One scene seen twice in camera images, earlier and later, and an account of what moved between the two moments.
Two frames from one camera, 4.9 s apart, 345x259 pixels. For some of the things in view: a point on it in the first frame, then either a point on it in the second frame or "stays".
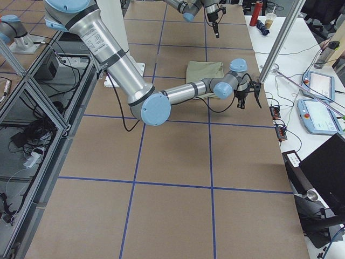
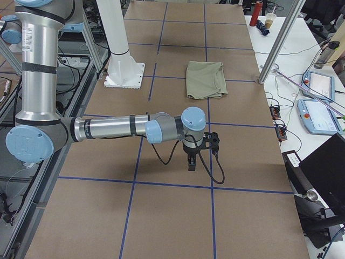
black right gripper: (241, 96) to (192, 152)
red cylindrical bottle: (257, 11) stays
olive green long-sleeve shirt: (196, 70) stays
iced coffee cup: (269, 19) stays
